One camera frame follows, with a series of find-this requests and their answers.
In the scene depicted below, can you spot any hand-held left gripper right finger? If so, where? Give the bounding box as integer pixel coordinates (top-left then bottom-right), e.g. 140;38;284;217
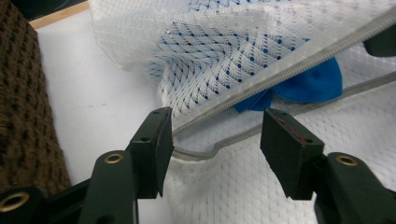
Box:
261;108;396;224

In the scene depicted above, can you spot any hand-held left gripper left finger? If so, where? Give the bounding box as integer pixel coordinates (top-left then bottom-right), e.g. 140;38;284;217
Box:
78;106;175;224

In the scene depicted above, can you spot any white mesh laundry bag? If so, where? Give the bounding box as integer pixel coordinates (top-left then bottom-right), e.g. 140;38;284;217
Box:
87;0;396;224

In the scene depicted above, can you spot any blue cloth garment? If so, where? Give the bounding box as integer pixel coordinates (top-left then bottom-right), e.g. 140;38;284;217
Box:
148;24;344;114

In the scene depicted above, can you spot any brown wicker basket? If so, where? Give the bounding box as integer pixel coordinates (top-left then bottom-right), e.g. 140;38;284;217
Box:
0;0;73;196

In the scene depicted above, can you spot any wooden table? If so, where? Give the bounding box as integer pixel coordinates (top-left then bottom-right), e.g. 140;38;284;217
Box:
29;1;91;31

